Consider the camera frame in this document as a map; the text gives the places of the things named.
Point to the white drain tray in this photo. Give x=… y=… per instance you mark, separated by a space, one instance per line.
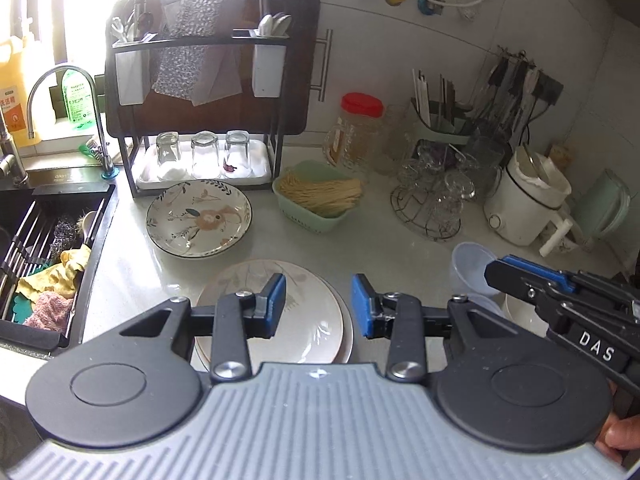
x=260 y=160

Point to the white utensil holder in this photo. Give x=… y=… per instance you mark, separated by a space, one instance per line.
x=269 y=72
x=131 y=77

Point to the dark brown cutting board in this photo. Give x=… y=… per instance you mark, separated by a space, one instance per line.
x=225 y=121

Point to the green dish soap bottle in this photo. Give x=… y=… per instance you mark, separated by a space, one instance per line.
x=77 y=97

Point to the pink cloth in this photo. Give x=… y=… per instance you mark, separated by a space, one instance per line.
x=50 y=310

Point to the pale green kettle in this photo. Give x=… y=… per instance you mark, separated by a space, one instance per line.
x=602 y=210

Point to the green plastic basket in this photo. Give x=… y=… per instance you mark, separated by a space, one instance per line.
x=310 y=220

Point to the clear ribbed glass jar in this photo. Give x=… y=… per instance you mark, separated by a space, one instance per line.
x=396 y=140

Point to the steel wool scrubber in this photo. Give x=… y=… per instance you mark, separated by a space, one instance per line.
x=65 y=232

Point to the white leaf print plate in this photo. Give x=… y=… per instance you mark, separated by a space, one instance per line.
x=310 y=305

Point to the upturned clear glass cup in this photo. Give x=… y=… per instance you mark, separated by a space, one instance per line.
x=452 y=200

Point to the yellow detergent bottle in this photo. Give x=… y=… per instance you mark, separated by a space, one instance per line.
x=12 y=90

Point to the person's right hand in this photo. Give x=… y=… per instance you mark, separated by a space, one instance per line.
x=622 y=437

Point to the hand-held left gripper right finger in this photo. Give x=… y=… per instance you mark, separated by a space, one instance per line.
x=362 y=305

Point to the black kitchen sink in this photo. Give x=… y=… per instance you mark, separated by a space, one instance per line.
x=95 y=240

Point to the green chopstick holder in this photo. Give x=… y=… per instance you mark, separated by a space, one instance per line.
x=440 y=130

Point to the hanging utensil rack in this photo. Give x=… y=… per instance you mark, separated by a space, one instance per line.
x=515 y=85

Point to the embossed silver bag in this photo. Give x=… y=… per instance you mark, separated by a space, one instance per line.
x=190 y=60

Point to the red lid glass jar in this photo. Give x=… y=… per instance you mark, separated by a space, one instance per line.
x=355 y=135

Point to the clear drinking glass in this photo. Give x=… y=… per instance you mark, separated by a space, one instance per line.
x=237 y=150
x=205 y=152
x=167 y=152

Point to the dried yellow noodles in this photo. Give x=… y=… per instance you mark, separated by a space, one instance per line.
x=320 y=191

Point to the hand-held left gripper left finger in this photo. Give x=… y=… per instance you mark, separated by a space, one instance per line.
x=274 y=305

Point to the black dish rack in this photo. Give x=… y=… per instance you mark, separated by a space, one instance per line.
x=175 y=43

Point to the yellow cloth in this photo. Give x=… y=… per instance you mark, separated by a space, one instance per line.
x=55 y=272

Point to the white spoons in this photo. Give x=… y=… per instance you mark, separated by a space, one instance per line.
x=272 y=25

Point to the small steel tap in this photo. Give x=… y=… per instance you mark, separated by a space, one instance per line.
x=12 y=160

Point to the glass pitcher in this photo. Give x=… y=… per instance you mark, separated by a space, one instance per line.
x=485 y=167

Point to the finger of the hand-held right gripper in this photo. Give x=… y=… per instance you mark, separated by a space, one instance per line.
x=537 y=269
x=510 y=280

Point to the floral ceramic plate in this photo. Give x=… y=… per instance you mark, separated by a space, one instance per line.
x=200 y=220

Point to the white electric cooking pot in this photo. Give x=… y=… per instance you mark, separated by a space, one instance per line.
x=520 y=215

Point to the curved steel faucet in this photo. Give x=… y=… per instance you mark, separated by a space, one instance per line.
x=102 y=145

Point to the sink drain rack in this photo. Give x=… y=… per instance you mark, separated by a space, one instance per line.
x=25 y=240

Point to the white ceramic bowl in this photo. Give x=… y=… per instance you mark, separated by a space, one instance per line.
x=520 y=316

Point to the white plate beige rim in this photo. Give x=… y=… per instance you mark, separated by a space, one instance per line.
x=348 y=332

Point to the green scrub brush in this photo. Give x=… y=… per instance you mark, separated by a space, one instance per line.
x=89 y=147

